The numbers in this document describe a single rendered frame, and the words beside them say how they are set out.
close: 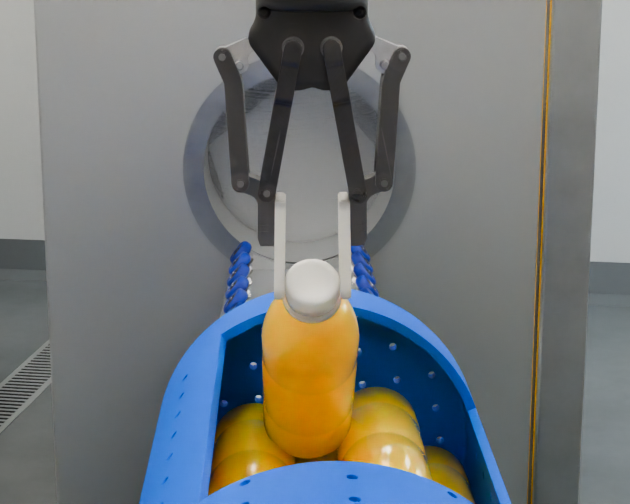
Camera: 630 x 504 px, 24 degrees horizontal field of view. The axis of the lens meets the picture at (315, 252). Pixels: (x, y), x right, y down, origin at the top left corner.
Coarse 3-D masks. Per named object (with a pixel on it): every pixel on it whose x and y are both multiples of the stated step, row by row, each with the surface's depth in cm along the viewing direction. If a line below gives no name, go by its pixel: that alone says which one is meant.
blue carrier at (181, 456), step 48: (240, 336) 128; (384, 336) 128; (432, 336) 126; (192, 384) 115; (240, 384) 129; (384, 384) 129; (432, 384) 129; (192, 432) 103; (432, 432) 130; (480, 432) 119; (144, 480) 112; (192, 480) 93; (240, 480) 88; (288, 480) 86; (336, 480) 86; (384, 480) 86; (480, 480) 122
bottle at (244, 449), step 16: (224, 416) 124; (240, 416) 122; (256, 416) 122; (224, 432) 120; (240, 432) 118; (256, 432) 118; (224, 448) 117; (240, 448) 115; (256, 448) 115; (272, 448) 116; (224, 464) 113; (240, 464) 112; (256, 464) 112; (272, 464) 113; (288, 464) 115; (224, 480) 111
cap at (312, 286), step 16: (288, 272) 102; (304, 272) 102; (320, 272) 102; (336, 272) 102; (288, 288) 101; (304, 288) 101; (320, 288) 101; (336, 288) 101; (304, 304) 101; (320, 304) 101
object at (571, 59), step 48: (576, 0) 176; (576, 48) 178; (576, 96) 179; (576, 144) 181; (576, 192) 182; (576, 240) 184; (576, 288) 185; (576, 336) 187; (576, 384) 188; (576, 432) 190; (528, 480) 196; (576, 480) 192
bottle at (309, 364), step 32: (288, 320) 103; (320, 320) 102; (352, 320) 105; (288, 352) 104; (320, 352) 104; (352, 352) 106; (288, 384) 107; (320, 384) 107; (352, 384) 111; (288, 416) 111; (320, 416) 111; (288, 448) 116; (320, 448) 115
